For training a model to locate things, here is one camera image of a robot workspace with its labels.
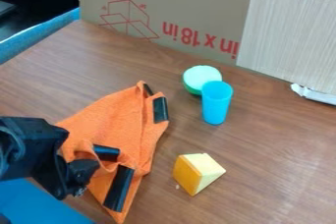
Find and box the orange cloth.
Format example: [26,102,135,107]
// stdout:
[55,80,171,224]

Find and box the white paper piece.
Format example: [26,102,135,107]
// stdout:
[290,83,336,106]

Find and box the cardboard box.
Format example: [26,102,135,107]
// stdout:
[76,0,336,67]

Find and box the yellow block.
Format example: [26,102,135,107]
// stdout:
[170,152,228,197]

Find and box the green bowl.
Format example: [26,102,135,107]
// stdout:
[181,65,224,96]

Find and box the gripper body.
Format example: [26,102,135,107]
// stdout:
[29,154,103,201]

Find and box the light wooden board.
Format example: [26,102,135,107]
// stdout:
[235,0,336,96]

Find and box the blue cup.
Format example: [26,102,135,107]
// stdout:
[200,81,236,126]

